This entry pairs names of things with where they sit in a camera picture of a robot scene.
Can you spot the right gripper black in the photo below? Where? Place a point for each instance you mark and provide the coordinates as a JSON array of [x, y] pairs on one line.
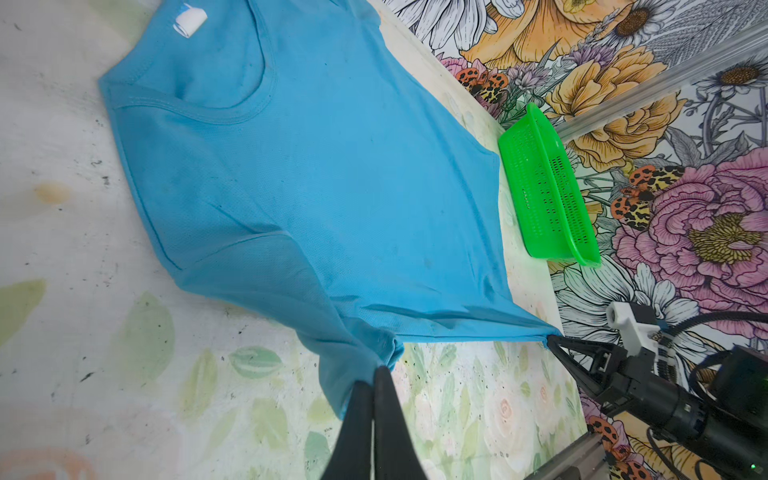
[[622, 383]]

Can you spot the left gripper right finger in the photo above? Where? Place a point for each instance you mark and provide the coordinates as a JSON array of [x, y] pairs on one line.
[[394, 454]]

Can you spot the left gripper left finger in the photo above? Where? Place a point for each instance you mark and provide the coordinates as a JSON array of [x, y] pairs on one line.
[[351, 457]]

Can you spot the green plastic basket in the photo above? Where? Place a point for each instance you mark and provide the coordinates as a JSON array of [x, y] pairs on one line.
[[551, 212]]

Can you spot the blue t-shirt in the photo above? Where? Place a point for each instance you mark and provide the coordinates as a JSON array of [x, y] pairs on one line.
[[282, 160]]

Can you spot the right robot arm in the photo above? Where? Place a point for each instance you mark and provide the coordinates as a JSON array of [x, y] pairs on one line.
[[725, 427]]

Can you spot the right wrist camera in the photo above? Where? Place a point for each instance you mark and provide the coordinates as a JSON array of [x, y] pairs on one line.
[[637, 326]]

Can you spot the aluminium front rail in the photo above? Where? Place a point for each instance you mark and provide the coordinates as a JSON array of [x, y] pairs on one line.
[[584, 459]]

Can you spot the right aluminium corner post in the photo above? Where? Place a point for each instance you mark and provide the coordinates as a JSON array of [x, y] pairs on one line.
[[744, 45]]

